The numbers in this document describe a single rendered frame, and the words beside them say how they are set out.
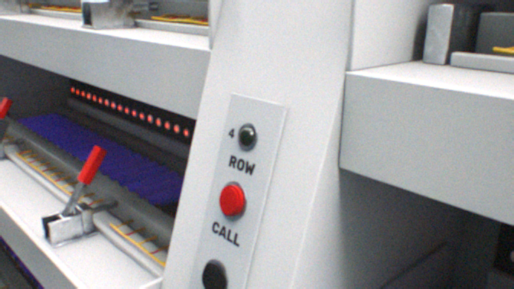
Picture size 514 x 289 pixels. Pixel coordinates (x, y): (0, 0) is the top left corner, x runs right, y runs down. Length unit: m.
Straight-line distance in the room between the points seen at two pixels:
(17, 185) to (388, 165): 0.48
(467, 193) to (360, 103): 0.06
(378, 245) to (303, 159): 0.08
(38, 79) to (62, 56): 0.41
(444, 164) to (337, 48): 0.07
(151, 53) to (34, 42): 0.23
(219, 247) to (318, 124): 0.09
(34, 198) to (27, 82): 0.34
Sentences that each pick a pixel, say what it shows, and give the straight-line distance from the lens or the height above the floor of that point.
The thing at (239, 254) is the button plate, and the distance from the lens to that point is 0.24.
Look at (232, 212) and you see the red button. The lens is 0.24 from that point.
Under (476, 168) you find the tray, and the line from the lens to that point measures 0.19.
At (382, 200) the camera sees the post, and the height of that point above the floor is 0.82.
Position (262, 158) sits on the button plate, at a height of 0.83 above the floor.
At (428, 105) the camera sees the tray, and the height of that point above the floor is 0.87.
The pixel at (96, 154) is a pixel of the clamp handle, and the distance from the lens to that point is 0.45.
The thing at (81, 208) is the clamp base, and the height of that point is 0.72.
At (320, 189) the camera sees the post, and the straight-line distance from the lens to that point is 0.21.
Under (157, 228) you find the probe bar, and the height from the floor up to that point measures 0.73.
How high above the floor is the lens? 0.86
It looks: 6 degrees down
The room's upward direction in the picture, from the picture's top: 13 degrees clockwise
